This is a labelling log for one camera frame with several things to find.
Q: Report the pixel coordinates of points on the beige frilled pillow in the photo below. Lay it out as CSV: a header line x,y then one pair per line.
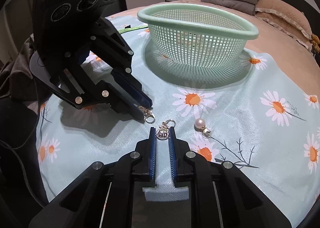
x,y
287,12
285,27

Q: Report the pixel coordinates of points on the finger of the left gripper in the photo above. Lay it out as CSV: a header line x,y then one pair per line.
x,y
108,94
133,87

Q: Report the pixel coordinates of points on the black camera box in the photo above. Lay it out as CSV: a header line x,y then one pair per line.
x,y
56,22

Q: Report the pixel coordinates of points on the silver bag charm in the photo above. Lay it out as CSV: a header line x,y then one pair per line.
x,y
162,132

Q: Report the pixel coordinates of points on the pearl and bell charm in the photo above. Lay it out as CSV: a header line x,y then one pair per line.
x,y
200,125

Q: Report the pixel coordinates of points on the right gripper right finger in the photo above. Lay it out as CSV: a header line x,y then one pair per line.
x,y
191,168

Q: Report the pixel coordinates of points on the lower beige frilled pillow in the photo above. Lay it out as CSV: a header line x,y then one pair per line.
x,y
285,27

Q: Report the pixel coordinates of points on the silver lobster clasp charm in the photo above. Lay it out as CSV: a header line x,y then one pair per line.
x,y
148,115

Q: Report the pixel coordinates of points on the green plastic mesh basket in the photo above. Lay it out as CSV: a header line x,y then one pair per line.
x,y
195,42

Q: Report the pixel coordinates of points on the upper beige frilled pillow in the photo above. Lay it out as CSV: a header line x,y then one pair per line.
x,y
287,12

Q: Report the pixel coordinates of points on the lower grey folded blanket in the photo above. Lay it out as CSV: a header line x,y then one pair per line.
x,y
234,4

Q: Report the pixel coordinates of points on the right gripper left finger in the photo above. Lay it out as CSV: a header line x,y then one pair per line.
x,y
136,166

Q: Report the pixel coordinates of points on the daisy print blue cloth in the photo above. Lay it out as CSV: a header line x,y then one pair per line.
x,y
273,140

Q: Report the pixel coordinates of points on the brown teddy bear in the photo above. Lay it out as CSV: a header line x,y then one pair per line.
x,y
315,41

